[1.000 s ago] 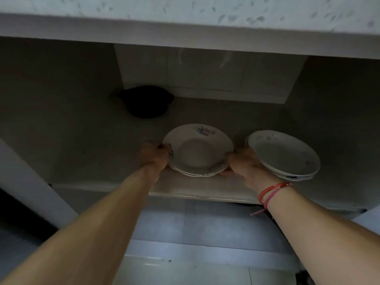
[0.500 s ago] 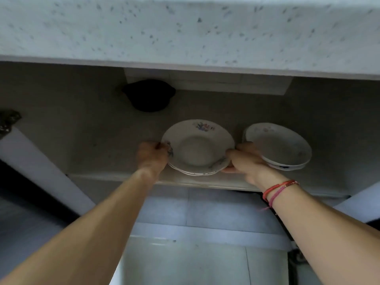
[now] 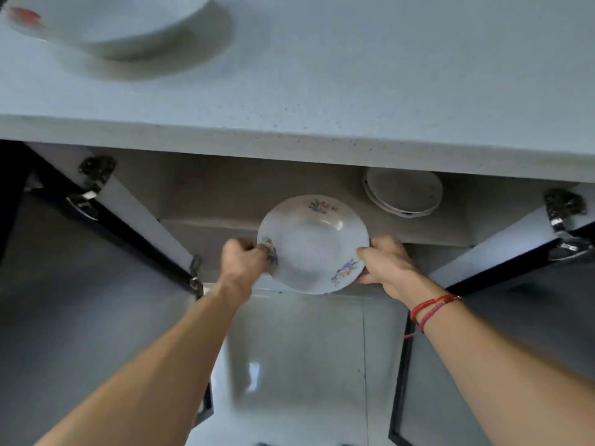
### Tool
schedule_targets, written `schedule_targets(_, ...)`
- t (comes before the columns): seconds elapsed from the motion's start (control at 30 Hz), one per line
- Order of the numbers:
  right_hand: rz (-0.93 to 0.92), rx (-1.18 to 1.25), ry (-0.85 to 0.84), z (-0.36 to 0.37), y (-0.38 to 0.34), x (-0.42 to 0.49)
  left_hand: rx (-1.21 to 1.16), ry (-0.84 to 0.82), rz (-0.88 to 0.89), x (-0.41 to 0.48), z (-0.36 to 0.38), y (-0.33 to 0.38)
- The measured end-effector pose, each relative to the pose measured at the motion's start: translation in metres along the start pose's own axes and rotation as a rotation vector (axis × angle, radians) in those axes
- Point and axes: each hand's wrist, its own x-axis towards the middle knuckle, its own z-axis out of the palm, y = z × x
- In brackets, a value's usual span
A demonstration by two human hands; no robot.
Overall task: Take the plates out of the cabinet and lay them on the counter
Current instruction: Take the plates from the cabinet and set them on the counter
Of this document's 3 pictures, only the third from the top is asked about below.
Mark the white stone countertop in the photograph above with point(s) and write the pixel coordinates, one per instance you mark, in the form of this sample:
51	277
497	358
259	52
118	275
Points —
372	78

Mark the large orange flower plate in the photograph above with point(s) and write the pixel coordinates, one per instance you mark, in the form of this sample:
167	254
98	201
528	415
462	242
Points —
116	23

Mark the blue pink flower plate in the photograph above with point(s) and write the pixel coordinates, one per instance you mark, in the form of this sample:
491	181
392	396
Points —
311	246

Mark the person's right hand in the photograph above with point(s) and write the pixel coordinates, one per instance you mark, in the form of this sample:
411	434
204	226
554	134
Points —
395	274

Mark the small white plate pink flowers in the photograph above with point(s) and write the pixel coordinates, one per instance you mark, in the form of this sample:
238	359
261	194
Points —
402	190

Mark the grey cabinet door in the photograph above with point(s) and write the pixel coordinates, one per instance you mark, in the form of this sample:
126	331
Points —
534	311
69	320

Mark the grey kitchen cabinet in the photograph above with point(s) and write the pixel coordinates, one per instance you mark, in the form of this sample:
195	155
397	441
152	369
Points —
223	199

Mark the person's left hand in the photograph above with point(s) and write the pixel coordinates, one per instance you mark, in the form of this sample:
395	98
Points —
244	264

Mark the person's right forearm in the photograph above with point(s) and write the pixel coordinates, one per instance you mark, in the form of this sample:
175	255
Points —
502	380

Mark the person's left forearm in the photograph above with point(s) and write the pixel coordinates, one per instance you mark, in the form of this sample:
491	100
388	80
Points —
139	380

